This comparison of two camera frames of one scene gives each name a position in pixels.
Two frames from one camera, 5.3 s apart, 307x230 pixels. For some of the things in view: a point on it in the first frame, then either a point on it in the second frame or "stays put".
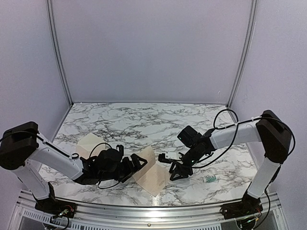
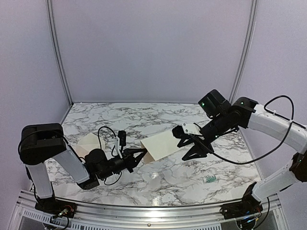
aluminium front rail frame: [24, 215] stays put
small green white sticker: [211, 178] stays put
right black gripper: [180, 170] -> [196, 149]
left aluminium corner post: [56, 49] stays put
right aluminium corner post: [248, 52] stays put
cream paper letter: [154, 177] -> [159, 146]
